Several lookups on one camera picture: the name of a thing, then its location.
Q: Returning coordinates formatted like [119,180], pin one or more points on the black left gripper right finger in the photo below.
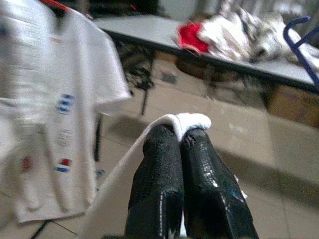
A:
[209,189]

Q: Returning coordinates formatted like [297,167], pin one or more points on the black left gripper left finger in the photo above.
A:
[157,174]

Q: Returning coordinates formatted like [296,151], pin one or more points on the purple clothes hanger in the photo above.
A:
[302,60]

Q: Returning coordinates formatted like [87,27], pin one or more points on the red clothes hanger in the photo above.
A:
[56,3]

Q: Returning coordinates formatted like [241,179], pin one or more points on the brown cardboard box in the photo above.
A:
[294,104]

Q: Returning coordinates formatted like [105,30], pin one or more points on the white logo T-shirt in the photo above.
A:
[49,99]

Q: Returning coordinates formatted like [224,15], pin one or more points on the red garment white cuff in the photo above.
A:
[192,37]

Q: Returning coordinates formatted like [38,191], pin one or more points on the cream crumpled cloth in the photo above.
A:
[236,37]

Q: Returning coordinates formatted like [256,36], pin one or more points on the grey table black frame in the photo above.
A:
[149,30]

